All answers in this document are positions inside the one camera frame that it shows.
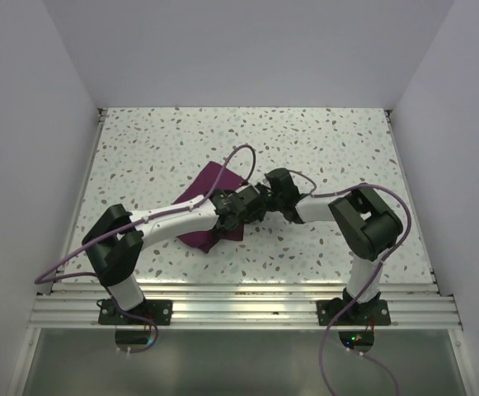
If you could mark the purple cloth mat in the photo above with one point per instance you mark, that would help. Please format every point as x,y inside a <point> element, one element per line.
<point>206,240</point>

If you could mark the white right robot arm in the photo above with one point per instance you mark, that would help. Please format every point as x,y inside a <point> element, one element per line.
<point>370,227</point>

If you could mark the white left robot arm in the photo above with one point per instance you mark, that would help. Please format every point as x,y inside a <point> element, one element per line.
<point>114,243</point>

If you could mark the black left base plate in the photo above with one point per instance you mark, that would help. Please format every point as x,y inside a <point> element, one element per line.
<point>158,310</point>

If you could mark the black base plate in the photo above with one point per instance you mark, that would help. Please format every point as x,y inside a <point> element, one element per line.
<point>372,313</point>
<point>158,310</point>

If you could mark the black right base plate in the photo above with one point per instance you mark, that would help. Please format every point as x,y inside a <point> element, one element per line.
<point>372,313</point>

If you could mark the aluminium rail frame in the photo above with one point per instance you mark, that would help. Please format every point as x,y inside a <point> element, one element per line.
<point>244,318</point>

